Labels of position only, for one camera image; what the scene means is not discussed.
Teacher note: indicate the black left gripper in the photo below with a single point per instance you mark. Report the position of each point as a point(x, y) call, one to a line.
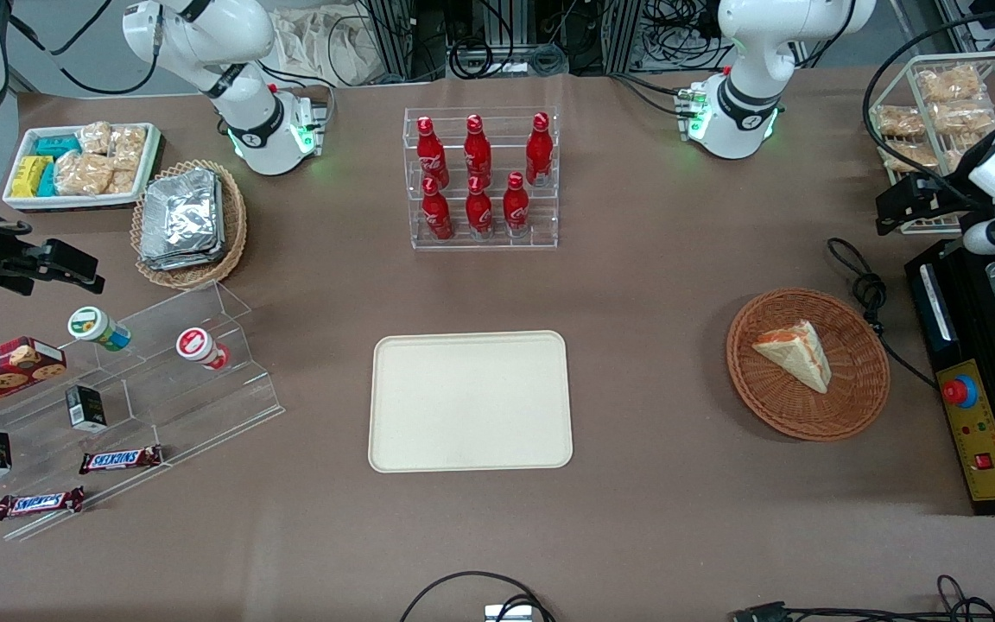
point(949, 192)

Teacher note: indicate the triangle sandwich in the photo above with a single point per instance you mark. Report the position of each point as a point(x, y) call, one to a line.
point(795, 356)

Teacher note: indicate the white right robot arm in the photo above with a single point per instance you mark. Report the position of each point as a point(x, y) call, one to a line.
point(247, 112)

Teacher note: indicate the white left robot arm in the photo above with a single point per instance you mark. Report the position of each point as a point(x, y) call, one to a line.
point(748, 95)

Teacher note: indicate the white snack tray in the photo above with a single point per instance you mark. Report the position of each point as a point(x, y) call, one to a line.
point(57, 204)

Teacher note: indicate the oval brown wicker basket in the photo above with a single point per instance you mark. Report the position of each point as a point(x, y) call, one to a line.
point(234, 233)

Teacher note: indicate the round brown wicker basket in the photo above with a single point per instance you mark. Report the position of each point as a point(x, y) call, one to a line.
point(808, 415)

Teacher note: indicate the cream rectangular tray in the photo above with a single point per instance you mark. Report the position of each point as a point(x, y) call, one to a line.
point(463, 406)

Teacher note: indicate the bagged brown snack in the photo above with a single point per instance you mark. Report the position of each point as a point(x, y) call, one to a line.
point(964, 117)
point(968, 151)
point(899, 121)
point(949, 84)
point(908, 155)

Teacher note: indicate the green lid yoghurt cup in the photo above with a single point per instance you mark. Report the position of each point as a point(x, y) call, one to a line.
point(96, 326)

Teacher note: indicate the teal snack packet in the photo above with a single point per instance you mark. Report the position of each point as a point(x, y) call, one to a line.
point(47, 181)
point(57, 145)

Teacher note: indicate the clear rice cracker bag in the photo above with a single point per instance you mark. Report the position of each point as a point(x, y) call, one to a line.
point(83, 174)
point(123, 180)
point(128, 145)
point(96, 136)

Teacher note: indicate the yellow snack packet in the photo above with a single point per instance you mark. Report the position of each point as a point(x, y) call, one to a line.
point(28, 176)

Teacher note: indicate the black machine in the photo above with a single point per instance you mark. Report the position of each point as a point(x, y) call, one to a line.
point(929, 311)

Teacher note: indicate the silver foil pack stack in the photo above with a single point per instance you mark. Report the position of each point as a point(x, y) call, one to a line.
point(182, 220)

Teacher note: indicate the red lid yoghurt cup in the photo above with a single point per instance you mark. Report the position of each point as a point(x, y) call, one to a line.
point(198, 345)

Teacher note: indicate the clear acrylic stepped display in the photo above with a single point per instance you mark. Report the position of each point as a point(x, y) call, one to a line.
point(204, 406)

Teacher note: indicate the red emergency stop button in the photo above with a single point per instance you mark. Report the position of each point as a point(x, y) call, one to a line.
point(960, 391)

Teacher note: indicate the brown Snickers bar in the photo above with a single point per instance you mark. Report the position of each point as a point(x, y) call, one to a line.
point(122, 460)
point(40, 503)

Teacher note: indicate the yellow control panel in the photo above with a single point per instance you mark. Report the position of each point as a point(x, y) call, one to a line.
point(985, 441)

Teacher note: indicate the beige cloth bag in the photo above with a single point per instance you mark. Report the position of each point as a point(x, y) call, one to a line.
point(316, 43)

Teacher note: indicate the clear acrylic bottle rack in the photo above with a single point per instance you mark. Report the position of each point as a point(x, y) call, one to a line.
point(549, 242)

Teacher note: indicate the red cola bottle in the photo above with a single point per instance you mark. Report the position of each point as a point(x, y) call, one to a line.
point(430, 154)
point(478, 151)
point(478, 212)
point(437, 216)
point(516, 207)
point(539, 151)

